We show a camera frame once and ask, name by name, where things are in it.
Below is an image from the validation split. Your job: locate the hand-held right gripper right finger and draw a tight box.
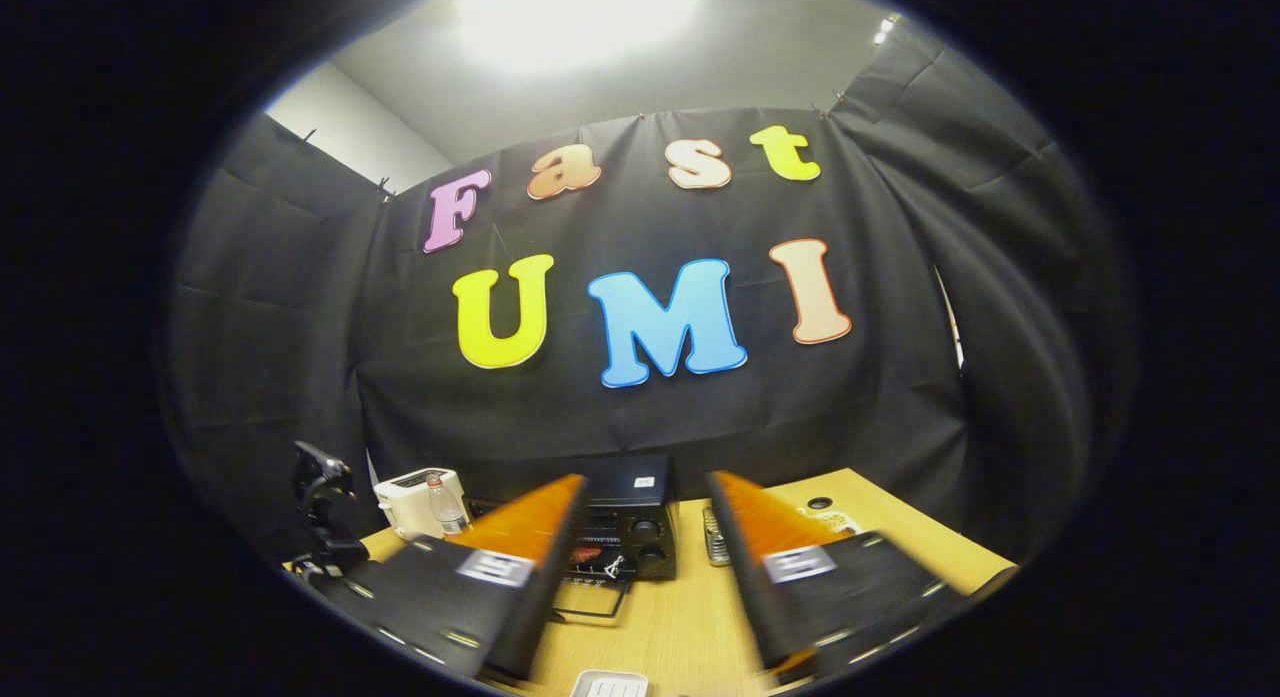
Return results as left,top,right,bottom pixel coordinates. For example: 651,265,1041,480
707,470,968,684

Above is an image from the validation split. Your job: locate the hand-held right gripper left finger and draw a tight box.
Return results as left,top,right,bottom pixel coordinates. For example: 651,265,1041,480
335,474,589,684

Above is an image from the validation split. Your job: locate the black electric oven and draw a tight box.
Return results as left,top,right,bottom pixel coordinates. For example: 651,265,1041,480
465,454,681,628

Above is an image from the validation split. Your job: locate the white toaster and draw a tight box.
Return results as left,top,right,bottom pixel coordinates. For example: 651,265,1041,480
373,467,469,541

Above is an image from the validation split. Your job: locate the white divided dish of beans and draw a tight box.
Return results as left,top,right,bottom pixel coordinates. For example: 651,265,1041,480
800,510,863,540

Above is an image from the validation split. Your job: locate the small white ribbed tray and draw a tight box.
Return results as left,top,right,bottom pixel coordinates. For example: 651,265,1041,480
570,669,650,697

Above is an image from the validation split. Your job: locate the clear bottle with red label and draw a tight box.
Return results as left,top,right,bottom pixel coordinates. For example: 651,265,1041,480
425,477,469,538

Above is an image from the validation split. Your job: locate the black backdrop cloth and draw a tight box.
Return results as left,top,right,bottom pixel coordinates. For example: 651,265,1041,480
160,17,1141,578

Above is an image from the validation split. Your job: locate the large ceiling light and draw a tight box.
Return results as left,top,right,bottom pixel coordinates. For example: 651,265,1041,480
455,0,711,73

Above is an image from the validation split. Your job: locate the metal wire holder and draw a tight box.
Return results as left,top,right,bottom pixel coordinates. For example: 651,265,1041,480
701,506,733,568

